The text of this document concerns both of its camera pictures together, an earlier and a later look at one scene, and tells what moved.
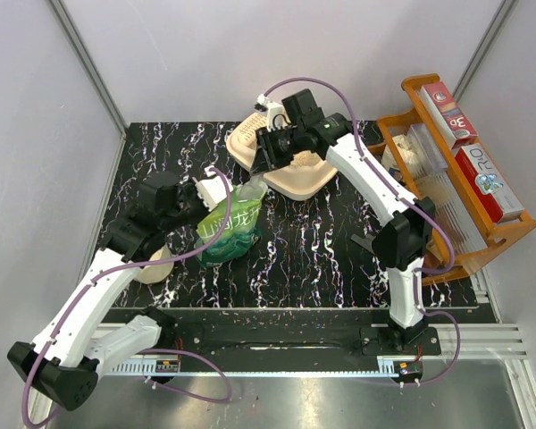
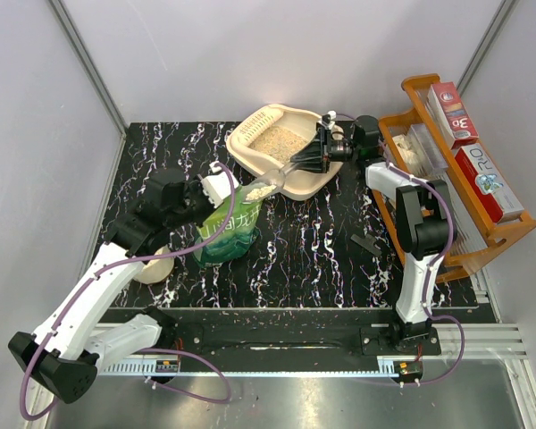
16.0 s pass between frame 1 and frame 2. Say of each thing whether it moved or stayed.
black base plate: stayed
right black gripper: moved
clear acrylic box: stayed
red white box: stayed
